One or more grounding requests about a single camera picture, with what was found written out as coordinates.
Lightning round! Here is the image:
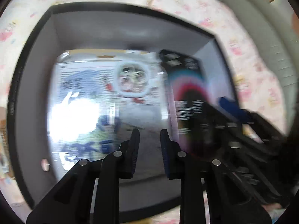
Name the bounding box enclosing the black box with colour ring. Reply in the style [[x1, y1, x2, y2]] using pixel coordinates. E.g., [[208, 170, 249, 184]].
[[159, 49, 221, 161]]

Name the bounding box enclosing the cartoon print plastic package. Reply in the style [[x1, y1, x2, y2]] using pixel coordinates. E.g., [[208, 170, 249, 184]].
[[47, 49, 168, 176]]

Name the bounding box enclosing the pink cartoon bed sheet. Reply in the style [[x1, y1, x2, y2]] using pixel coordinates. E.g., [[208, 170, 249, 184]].
[[0, 0, 288, 224]]

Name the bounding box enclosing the white ring cartoon badge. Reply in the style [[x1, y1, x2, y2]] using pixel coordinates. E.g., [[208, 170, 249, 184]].
[[113, 60, 151, 98]]

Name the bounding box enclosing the black open storage box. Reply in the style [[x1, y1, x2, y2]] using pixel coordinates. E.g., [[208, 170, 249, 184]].
[[7, 2, 237, 208]]

